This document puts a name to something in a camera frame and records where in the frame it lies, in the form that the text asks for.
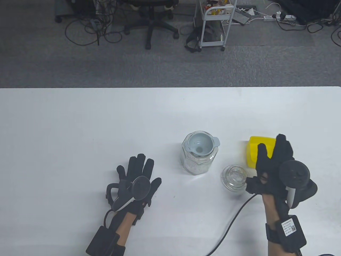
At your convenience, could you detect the clear glass jar lid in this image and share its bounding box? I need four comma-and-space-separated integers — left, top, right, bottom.
222, 164, 249, 192

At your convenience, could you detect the plain black wrist box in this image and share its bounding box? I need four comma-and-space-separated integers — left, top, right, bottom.
86, 225, 126, 256

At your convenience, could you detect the person's right hand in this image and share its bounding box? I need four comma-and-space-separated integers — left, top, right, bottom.
245, 134, 295, 198

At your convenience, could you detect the black office chair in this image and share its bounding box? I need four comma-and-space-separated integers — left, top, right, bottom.
124, 0, 179, 50

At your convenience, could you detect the tangle of black floor cables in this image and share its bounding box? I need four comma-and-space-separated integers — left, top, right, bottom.
65, 15, 123, 46

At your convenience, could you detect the person's right forearm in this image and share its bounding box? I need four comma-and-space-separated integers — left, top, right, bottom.
262, 193, 301, 256

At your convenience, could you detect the white rice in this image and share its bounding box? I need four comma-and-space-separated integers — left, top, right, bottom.
182, 157, 213, 175

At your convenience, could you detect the yellow plastic box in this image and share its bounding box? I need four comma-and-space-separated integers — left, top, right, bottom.
246, 136, 277, 168

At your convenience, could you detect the person's left hand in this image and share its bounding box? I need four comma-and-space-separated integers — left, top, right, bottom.
116, 154, 162, 220

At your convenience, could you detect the black bag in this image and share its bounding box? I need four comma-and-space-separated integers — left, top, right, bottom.
185, 20, 225, 53

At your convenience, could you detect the black wrist box white label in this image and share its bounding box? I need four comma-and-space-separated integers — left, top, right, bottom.
265, 215, 307, 252

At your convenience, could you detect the long black cable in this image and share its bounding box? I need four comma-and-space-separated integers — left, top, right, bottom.
205, 193, 263, 256

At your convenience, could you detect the short black wrist cable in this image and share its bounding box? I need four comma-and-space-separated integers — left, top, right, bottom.
103, 209, 113, 228

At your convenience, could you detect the white metal cart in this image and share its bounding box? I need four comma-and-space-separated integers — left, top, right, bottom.
194, 0, 237, 51

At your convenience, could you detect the person's left forearm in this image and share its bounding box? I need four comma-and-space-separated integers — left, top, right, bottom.
113, 212, 135, 254

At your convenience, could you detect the clear glass jar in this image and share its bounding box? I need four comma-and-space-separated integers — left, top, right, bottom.
180, 131, 219, 175

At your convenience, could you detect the white power strip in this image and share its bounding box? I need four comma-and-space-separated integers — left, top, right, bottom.
276, 11, 297, 22

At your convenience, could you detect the pale blue funnel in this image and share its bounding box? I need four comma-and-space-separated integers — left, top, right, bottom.
185, 133, 221, 156

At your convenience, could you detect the black white hand controller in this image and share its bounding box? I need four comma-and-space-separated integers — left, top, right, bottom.
279, 160, 318, 210
106, 176, 152, 213

